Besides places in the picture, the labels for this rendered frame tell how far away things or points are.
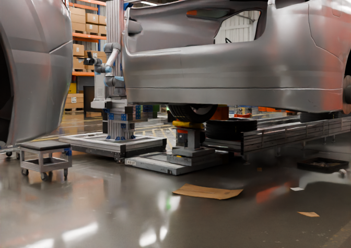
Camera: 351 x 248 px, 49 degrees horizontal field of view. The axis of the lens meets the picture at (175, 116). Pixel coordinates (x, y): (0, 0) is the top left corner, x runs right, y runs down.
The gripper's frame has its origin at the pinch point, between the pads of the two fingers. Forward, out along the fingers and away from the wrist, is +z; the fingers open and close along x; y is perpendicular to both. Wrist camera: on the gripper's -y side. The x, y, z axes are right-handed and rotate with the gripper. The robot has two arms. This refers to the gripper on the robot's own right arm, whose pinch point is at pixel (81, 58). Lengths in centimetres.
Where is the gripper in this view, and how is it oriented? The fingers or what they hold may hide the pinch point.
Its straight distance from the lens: 451.2
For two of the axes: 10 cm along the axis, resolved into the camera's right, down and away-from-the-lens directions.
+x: -9.0, -1.7, 4.1
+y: -1.2, 9.8, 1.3
